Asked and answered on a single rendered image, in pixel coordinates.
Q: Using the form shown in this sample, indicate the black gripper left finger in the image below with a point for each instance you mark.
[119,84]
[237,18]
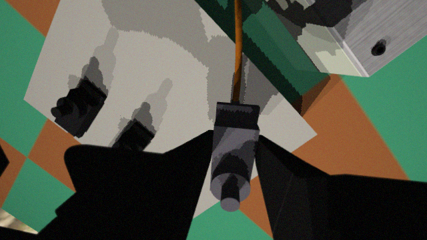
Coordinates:
[173,180]

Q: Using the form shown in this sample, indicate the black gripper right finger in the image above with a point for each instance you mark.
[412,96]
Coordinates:
[305,203]

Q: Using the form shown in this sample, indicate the black micro servo with orange cable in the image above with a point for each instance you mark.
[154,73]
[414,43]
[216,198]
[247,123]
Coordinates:
[235,139]

